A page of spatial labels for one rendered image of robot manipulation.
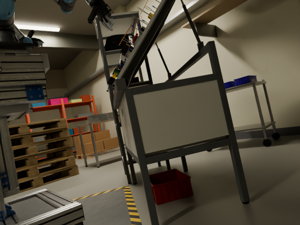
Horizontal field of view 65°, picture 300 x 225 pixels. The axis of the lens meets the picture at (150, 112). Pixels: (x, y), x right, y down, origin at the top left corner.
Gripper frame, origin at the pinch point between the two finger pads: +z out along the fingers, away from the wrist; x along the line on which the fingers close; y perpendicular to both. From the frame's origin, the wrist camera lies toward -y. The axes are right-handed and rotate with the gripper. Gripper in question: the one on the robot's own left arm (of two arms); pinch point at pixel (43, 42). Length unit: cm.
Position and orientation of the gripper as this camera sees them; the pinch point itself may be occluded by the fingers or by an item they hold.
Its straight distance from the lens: 263.9
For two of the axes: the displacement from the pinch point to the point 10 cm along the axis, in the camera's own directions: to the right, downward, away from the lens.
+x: 8.9, -0.6, -4.5
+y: 0.8, 10.0, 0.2
